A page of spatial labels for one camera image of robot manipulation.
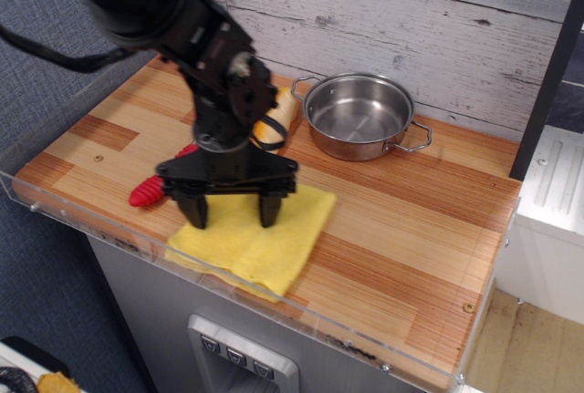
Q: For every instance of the black yellow object bottom left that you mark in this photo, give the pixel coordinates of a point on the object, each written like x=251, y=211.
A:
x=26, y=367

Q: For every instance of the grey cabinet with button panel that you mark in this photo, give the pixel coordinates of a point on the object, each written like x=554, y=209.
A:
x=193, y=339

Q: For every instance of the stainless steel pot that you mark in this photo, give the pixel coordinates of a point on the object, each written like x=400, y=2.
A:
x=360, y=116

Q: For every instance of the red handled metal spoon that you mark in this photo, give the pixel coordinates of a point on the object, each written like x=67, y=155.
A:
x=147, y=192

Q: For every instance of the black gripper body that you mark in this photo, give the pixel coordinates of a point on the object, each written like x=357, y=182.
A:
x=245, y=170

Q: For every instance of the toy bread loaf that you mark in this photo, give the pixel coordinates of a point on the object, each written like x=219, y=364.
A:
x=271, y=131

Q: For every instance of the yellow cloth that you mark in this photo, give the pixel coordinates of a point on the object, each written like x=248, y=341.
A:
x=234, y=247

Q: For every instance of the dark grey right post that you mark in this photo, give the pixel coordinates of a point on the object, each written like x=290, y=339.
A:
x=557, y=65

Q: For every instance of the white ridged side unit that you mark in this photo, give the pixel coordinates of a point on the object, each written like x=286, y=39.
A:
x=541, y=262

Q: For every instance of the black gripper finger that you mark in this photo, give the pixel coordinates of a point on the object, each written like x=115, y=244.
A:
x=194, y=209
x=269, y=207

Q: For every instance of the clear acrylic table guard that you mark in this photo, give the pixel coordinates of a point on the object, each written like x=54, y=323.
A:
x=396, y=279

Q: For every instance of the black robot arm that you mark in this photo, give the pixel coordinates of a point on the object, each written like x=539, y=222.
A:
x=232, y=91

